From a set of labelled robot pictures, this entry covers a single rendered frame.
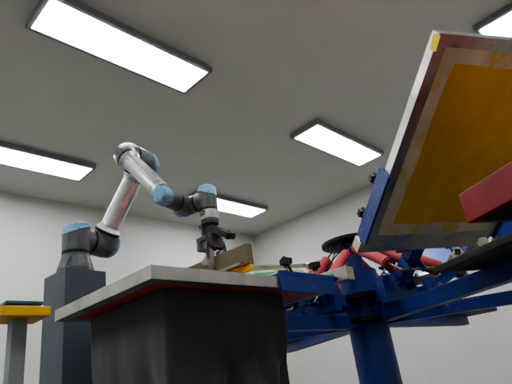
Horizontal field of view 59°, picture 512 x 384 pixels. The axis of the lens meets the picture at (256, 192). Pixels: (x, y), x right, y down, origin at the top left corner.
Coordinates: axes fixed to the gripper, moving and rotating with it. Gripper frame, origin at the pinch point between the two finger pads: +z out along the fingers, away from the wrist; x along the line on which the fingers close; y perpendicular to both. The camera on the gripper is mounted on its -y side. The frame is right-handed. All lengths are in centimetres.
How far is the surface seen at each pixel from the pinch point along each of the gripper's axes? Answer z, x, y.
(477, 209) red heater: 5, -18, -90
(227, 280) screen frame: 12.7, 22.6, -29.5
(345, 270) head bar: 6.6, -33.3, -34.0
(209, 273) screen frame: 11.2, 29.4, -29.5
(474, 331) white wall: 18, -424, 71
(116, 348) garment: 26.4, 39.6, 4.1
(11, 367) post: 29, 67, 9
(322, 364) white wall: 27, -424, 284
